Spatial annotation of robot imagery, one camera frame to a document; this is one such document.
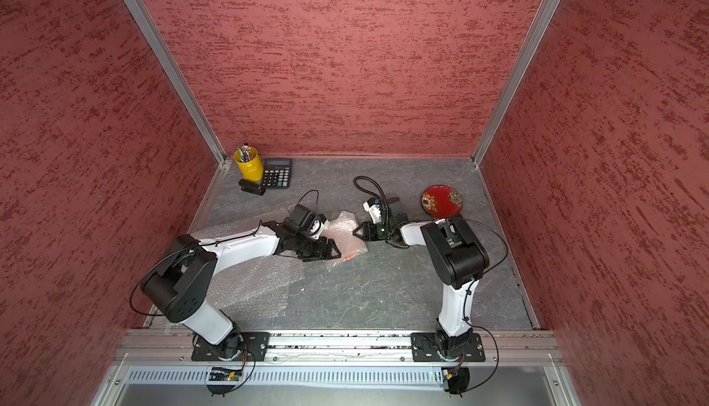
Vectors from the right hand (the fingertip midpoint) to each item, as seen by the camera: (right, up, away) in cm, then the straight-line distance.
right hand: (358, 236), depth 96 cm
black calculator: (-34, +23, +17) cm, 45 cm away
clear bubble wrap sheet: (-31, -14, -13) cm, 37 cm away
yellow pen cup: (-43, +24, +11) cm, 50 cm away
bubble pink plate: (-18, -15, -12) cm, 27 cm away
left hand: (-9, -6, -9) cm, 14 cm away
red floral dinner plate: (+33, +12, +10) cm, 36 cm away
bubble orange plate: (-6, +2, -1) cm, 6 cm away
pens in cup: (-42, +30, +4) cm, 52 cm away
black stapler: (-43, +17, +12) cm, 48 cm away
